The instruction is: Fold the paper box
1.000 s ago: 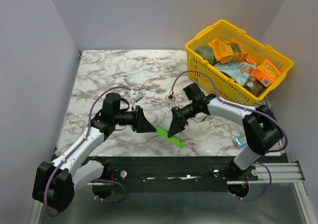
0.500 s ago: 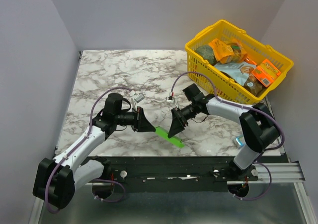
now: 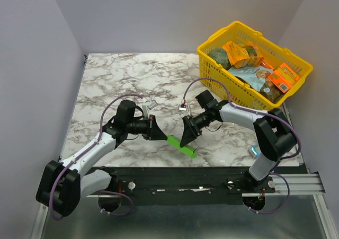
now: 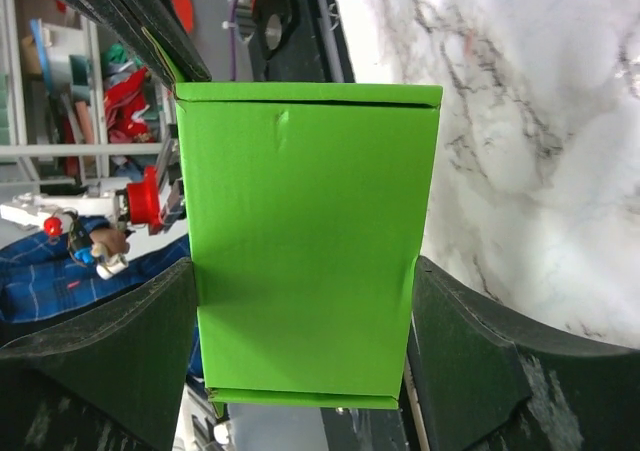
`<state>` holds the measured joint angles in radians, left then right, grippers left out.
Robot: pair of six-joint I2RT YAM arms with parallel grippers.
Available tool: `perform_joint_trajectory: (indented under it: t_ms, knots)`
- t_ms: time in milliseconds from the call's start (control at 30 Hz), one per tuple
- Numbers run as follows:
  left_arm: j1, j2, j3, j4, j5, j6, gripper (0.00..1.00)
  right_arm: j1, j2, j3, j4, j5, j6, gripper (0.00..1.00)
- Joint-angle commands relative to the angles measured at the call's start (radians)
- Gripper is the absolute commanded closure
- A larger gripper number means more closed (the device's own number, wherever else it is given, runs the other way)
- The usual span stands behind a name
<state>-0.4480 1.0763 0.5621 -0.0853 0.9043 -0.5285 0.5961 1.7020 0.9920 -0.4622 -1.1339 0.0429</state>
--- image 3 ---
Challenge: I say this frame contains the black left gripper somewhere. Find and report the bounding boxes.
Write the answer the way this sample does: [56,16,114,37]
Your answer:
[127,114,168,141]

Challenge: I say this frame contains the green paper box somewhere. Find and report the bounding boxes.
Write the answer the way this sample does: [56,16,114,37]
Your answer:
[167,135,197,158]

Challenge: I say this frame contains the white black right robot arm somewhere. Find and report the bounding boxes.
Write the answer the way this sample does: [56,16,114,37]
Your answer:
[180,90,298,192]

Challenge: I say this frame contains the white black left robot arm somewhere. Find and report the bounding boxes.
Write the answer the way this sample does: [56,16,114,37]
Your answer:
[35,100,167,217]

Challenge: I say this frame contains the orange cracker box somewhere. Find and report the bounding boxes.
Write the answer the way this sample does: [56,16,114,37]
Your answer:
[269,63,300,93]

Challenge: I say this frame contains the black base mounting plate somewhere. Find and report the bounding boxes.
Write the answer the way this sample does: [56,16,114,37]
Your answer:
[54,166,309,207]

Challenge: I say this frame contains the small blue white packet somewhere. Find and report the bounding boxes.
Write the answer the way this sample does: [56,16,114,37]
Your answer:
[248,145,261,158]

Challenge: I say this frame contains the light blue snack bag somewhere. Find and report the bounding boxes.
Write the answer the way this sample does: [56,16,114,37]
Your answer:
[228,66,273,93]

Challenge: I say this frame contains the yellow plastic shopping basket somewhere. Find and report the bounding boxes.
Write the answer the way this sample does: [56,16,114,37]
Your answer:
[197,21,313,110]

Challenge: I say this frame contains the orange snack bag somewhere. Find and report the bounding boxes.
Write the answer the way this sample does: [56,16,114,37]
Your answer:
[222,41,264,68]

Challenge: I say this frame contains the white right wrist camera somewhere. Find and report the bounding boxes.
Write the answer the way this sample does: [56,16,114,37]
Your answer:
[179,103,191,115]

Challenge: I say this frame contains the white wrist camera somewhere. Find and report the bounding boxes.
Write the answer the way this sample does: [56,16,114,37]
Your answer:
[179,103,191,115]
[142,100,157,117]

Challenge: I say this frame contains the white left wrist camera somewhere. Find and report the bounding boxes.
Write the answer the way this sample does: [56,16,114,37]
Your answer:
[142,100,157,117]

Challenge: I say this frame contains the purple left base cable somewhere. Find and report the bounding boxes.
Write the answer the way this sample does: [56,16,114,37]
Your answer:
[96,190,135,217]

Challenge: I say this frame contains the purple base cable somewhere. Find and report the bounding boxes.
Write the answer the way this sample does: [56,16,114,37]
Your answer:
[247,172,291,215]
[96,190,135,217]

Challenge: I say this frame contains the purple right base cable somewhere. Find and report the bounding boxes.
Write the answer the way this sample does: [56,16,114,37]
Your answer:
[247,172,291,215]

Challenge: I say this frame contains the aluminium frame rail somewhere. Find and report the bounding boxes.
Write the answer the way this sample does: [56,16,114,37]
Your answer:
[76,171,325,198]

